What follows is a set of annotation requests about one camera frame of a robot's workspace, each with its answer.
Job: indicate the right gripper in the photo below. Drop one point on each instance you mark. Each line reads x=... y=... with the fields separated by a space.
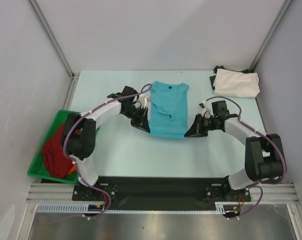
x=201 y=124

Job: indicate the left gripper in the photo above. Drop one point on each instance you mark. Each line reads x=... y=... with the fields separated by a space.
x=138 y=122

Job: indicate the light blue t-shirt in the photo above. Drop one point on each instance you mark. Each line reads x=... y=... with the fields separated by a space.
x=169 y=110

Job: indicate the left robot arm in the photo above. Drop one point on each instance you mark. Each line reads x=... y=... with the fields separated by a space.
x=112 y=106

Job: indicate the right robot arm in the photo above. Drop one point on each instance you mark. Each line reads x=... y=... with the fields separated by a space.
x=264 y=161

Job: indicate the dark green folded t-shirt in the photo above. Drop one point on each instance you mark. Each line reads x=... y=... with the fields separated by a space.
x=213 y=77

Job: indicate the white folded t-shirt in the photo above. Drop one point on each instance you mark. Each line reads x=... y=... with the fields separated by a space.
x=236 y=84

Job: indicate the orange t-shirt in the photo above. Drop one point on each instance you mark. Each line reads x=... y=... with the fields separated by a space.
x=72 y=170

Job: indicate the dark red t-shirt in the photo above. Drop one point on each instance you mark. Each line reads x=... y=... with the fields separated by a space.
x=55 y=162

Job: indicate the green plastic bin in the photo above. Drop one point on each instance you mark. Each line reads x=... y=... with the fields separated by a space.
x=67 y=146

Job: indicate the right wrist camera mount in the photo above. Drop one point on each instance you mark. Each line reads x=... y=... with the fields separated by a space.
x=206 y=111

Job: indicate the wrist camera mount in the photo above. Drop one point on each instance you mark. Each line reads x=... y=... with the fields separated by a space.
x=143 y=101
x=206 y=111

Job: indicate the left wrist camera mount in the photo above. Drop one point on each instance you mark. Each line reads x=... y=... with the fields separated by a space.
x=143 y=101

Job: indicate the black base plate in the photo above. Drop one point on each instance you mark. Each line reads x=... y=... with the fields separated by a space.
x=161 y=194

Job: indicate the white cable duct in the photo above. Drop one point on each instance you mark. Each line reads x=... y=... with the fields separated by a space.
x=82 y=208

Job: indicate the left aluminium frame post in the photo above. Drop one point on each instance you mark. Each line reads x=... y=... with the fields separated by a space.
x=35 y=7

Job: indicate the aluminium frame post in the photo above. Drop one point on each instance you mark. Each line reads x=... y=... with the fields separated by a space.
x=284 y=9
x=35 y=7

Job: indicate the aluminium frame rail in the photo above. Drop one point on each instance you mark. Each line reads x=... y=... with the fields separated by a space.
x=62 y=193

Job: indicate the right aluminium frame post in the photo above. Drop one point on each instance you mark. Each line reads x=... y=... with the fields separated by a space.
x=284 y=9

